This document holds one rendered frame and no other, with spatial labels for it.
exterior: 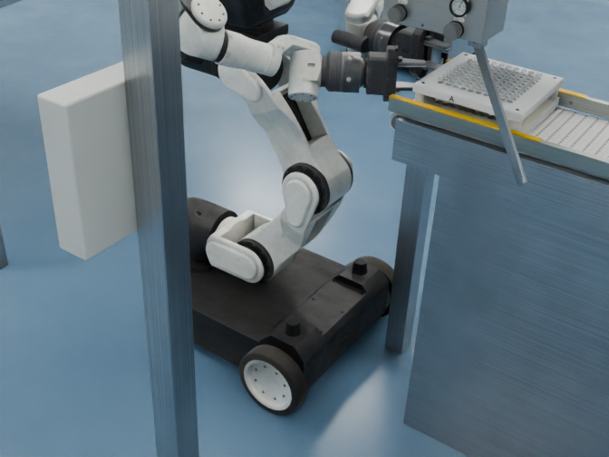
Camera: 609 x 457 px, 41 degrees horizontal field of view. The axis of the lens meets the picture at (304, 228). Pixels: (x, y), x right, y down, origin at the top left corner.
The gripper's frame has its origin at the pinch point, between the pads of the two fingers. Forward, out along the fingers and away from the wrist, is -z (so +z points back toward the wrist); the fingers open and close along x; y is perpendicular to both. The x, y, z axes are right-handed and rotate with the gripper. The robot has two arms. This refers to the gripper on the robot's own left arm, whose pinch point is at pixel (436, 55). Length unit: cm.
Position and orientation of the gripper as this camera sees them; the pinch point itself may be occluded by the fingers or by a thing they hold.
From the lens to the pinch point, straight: 195.2
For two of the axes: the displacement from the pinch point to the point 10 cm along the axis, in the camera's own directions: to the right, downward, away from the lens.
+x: -0.3, 8.4, 5.4
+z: -7.3, -3.9, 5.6
